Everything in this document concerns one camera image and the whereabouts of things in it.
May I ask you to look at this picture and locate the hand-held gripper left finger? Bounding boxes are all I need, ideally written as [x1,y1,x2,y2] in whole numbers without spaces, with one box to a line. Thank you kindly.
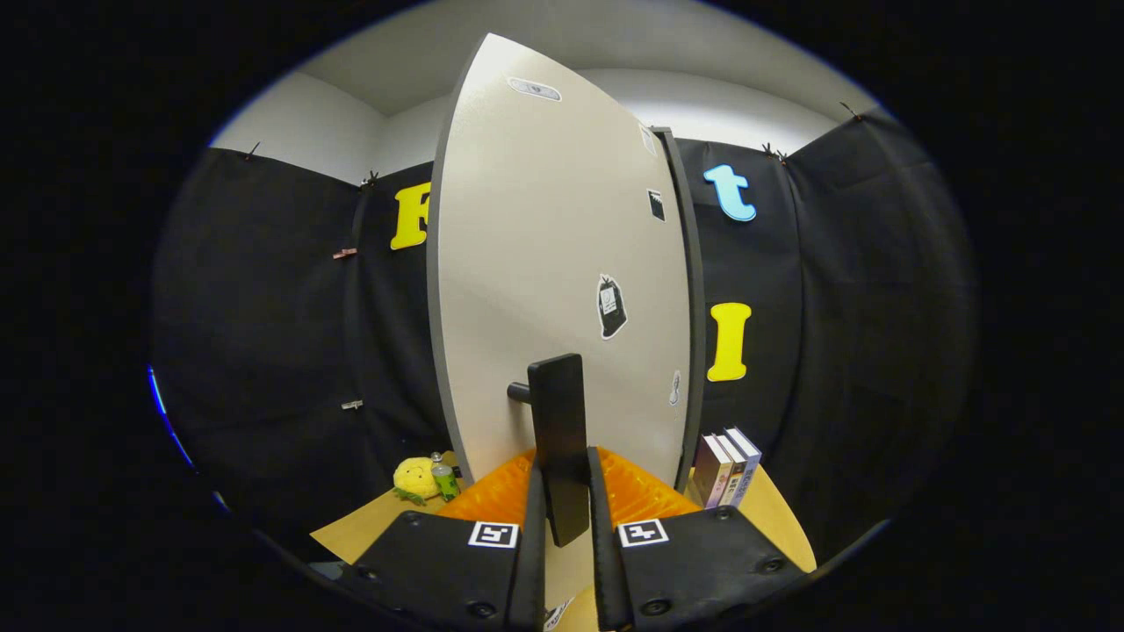
[338,448,550,632]

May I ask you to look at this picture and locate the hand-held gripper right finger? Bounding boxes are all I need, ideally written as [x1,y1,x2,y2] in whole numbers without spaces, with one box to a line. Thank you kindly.
[587,446,804,632]

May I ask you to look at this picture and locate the dark grey shoe cabinet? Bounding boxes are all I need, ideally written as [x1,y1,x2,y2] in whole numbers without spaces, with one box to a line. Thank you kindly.
[650,126,708,492]

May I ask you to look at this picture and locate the green label drink bottle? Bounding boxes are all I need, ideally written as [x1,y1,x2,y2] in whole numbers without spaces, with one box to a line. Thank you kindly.
[429,451,460,503]

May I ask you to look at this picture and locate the yellow plush toy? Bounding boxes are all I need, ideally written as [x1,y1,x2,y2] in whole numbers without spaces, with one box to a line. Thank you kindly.
[392,456,443,506]

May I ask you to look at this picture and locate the white spine book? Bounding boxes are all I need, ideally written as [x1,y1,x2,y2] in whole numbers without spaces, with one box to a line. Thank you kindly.
[716,432,749,509]

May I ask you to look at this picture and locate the black backdrop cloth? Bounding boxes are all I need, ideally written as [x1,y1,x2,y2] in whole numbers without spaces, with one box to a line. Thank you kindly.
[154,110,980,563]

